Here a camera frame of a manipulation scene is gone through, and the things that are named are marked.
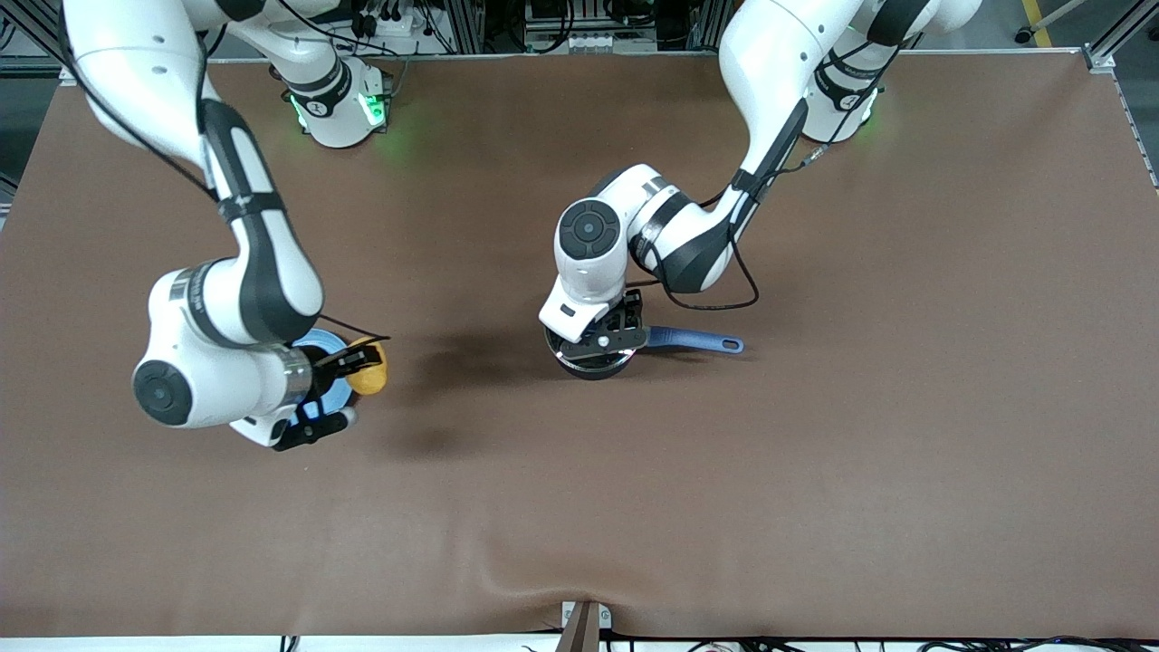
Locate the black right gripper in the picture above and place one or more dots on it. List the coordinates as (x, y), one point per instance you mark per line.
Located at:
(324, 369)

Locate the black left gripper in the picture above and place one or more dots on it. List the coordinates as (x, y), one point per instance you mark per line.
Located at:
(623, 316)

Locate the yellow potato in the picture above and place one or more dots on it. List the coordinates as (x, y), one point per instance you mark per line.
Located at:
(371, 380)

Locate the glass lid with blue knob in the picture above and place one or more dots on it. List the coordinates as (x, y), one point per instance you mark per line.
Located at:
(589, 359)

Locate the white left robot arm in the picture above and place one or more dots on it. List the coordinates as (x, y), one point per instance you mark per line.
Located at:
(770, 72)

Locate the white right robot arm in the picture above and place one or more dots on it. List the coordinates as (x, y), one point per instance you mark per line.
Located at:
(263, 272)

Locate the blue plate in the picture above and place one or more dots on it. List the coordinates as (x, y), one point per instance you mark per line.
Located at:
(330, 398)

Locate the brown table cloth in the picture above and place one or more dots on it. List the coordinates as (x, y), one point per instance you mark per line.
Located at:
(579, 507)

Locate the white connector block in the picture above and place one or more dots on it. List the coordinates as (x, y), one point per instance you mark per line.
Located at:
(598, 43)

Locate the white power strip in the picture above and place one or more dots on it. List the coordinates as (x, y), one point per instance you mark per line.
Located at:
(398, 24)

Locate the metal table edge bracket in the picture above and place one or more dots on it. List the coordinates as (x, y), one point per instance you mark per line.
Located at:
(584, 629)

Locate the aluminium frame profile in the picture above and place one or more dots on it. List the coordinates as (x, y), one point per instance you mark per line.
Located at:
(1100, 59)

